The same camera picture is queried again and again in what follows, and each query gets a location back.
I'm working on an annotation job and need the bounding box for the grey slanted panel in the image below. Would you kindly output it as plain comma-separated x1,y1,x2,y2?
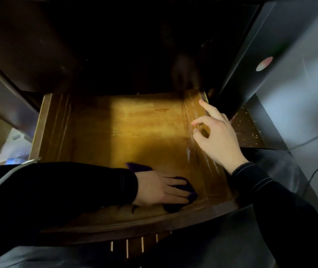
0,52,40,141

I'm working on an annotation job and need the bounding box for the person's right forearm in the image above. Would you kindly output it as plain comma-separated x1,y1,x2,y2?
231,162,318,268

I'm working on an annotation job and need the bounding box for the grey cable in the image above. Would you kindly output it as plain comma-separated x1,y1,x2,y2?
285,126,318,152

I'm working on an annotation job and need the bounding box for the pink oval sticker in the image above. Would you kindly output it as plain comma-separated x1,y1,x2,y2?
256,56,274,72

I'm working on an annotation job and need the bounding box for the person's right hand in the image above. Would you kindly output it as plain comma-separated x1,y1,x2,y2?
191,99,249,174

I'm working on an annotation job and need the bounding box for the grey metal appliance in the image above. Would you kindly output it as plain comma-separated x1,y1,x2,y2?
217,0,318,222

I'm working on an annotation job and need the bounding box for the open wooden drawer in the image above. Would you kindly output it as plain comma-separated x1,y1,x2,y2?
29,89,239,246

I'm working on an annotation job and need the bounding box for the purple cleaning cloth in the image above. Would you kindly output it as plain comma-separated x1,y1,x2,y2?
126,162,199,213

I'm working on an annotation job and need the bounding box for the person's left forearm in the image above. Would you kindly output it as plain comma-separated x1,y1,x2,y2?
0,162,139,257

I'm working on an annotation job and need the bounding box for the dark wooden cabinet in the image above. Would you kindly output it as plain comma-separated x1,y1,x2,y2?
0,0,277,260

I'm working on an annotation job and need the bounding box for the person's left hand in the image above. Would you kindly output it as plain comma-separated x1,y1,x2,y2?
133,171,192,207

